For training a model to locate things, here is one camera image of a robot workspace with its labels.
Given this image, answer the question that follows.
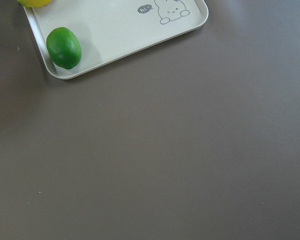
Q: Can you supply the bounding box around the cream rectangular tray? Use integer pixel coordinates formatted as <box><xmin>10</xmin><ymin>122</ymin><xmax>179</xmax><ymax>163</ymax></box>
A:
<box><xmin>24</xmin><ymin>0</ymin><xmax>209</xmax><ymax>80</ymax></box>

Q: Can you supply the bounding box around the green lime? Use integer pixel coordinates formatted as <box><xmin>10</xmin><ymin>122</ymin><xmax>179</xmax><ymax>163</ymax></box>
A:
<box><xmin>46</xmin><ymin>27</ymin><xmax>82</xmax><ymax>70</ymax></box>

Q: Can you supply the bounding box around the yellow lemon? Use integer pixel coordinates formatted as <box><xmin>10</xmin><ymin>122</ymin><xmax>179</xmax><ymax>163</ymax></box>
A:
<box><xmin>17</xmin><ymin>0</ymin><xmax>52</xmax><ymax>8</ymax></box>

